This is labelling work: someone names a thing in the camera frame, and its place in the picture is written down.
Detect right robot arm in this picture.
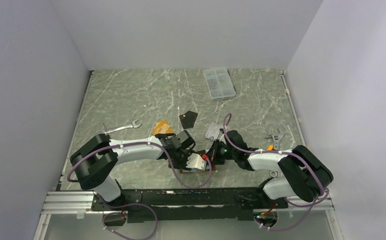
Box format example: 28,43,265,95
206,130,334,208

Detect white card stack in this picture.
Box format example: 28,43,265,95
205,122,222,141

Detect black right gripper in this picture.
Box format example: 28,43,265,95
207,139,237,165

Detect aluminium frame rail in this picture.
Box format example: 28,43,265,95
33,188,344,240

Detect clear plastic screw box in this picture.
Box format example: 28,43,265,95
203,68,236,101

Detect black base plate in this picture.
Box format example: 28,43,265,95
91,187,289,223

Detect brown leather card holder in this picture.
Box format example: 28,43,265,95
179,152,216,174

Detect black card stack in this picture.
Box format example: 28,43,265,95
179,110,198,130

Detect silver open-end wrench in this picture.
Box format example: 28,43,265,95
96,119,142,134

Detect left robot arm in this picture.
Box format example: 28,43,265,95
67,130,195,210

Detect gold card stack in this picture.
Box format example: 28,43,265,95
152,120,173,135

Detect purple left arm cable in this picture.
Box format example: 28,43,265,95
67,141,213,240

